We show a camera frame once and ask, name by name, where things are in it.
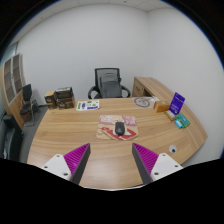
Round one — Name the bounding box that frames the cartoon dog print mouse pad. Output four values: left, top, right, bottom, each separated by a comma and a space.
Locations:
96, 114, 139, 141

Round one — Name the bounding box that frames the small blue box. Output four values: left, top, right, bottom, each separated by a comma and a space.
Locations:
174, 119, 184, 130

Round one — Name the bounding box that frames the small orange box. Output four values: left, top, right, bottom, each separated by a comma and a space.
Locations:
152, 100, 171, 113

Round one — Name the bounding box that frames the white printed sticker sheet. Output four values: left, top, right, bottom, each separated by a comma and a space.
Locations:
75, 99, 101, 112

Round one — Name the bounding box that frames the open black box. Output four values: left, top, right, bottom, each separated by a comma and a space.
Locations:
54, 86, 74, 100

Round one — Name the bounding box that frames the wide brown cardboard box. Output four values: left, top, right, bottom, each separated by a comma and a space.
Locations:
54, 95, 76, 110

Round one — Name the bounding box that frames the purple sign on wooden stand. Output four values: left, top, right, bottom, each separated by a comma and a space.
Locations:
165, 92, 186, 122

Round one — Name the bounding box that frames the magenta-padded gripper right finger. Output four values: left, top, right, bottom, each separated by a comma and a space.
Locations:
131, 142, 184, 185

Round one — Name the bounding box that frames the black visitor chair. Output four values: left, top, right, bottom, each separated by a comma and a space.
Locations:
19, 83, 40, 127

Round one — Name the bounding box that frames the wooden side desk with drawers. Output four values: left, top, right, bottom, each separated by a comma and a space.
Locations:
132, 76, 174, 101

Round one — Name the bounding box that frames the grey backpack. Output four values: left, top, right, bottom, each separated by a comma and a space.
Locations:
99, 73, 123, 99

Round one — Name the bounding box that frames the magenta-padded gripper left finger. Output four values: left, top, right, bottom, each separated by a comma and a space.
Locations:
41, 143, 92, 185

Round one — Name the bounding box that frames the wooden shelf cabinet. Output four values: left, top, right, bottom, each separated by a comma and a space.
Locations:
0, 53, 34, 131

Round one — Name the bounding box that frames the black leather sofa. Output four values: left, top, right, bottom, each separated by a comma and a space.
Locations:
1, 114, 24, 161

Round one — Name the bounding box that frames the small green box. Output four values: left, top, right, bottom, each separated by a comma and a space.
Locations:
176, 113, 191, 128

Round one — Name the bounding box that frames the tall brown cardboard box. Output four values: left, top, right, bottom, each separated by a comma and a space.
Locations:
44, 90, 58, 110

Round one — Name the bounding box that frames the black computer mouse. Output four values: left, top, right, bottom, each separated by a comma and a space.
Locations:
114, 121, 126, 136

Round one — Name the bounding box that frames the black mesh office chair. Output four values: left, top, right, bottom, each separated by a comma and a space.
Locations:
87, 67, 132, 100

